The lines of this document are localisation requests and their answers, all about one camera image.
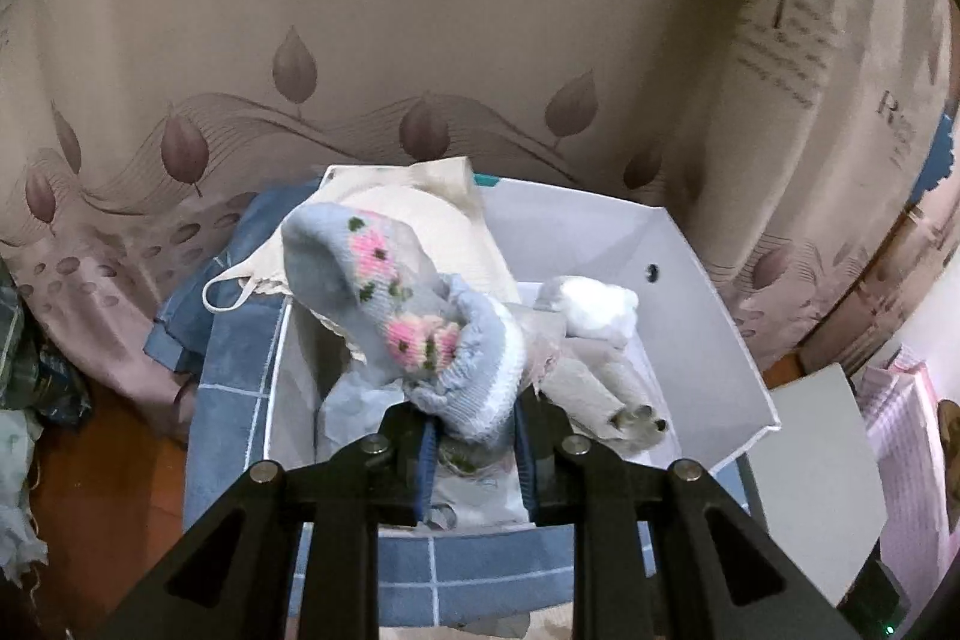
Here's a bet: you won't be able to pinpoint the white cardboard box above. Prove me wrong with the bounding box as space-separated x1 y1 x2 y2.
244 164 781 532

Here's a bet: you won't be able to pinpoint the plaid bedding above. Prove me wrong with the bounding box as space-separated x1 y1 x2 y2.
0 265 46 416

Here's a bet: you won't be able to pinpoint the brown cardboard box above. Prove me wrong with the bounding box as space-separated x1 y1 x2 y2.
795 190 960 378

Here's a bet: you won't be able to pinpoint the white socks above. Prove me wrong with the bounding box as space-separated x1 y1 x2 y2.
534 275 642 348

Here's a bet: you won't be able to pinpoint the blue scalloped cloth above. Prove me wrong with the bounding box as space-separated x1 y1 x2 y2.
911 111 960 199

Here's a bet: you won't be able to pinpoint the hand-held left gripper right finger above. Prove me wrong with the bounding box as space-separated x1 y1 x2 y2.
514 398 860 640

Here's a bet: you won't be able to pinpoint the pink checked storage box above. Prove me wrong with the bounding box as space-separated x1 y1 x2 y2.
855 347 960 611

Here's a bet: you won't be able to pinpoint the white plastic bag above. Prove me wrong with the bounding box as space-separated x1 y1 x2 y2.
0 407 50 588

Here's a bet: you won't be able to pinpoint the blue snack packet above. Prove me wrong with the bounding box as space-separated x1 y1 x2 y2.
34 347 95 427

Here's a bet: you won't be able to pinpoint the blue grid pattern cloth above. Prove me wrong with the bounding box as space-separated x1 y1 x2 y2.
142 182 766 630

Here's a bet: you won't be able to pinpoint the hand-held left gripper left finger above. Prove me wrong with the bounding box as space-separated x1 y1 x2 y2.
97 406 440 640

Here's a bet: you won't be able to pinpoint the white box lid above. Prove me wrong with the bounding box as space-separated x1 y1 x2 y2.
739 364 890 600

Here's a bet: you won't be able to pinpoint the beige leaf print curtain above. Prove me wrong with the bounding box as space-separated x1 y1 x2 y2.
0 0 758 446
660 0 960 378

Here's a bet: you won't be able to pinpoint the beige socks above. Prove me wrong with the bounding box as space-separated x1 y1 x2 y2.
525 302 672 453

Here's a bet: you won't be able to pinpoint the cream padded bra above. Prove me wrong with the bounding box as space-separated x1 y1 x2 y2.
202 156 522 378

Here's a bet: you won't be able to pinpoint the grey floral knit sock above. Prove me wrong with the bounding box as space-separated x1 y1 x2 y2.
281 201 530 446

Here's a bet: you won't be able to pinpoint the dark brown strap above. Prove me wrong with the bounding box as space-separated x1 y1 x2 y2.
171 379 202 420

